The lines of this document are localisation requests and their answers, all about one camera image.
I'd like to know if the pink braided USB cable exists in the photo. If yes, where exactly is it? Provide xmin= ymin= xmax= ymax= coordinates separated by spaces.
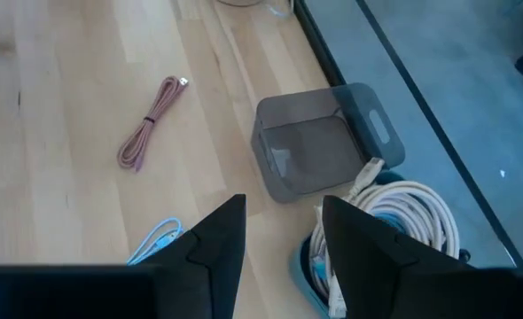
xmin=116 ymin=75 xmax=190 ymax=173

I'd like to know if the thin light blue cable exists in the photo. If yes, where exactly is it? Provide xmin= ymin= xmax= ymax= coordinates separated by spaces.
xmin=126 ymin=216 xmax=186 ymax=267

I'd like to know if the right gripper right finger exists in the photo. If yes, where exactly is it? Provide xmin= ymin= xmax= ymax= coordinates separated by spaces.
xmin=321 ymin=194 xmax=516 ymax=319

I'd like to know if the grey plastic crate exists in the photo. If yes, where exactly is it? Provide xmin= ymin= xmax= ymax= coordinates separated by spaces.
xmin=250 ymin=82 xmax=407 ymax=204

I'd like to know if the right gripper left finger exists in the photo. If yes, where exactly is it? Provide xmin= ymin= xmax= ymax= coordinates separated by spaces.
xmin=154 ymin=193 xmax=248 ymax=319

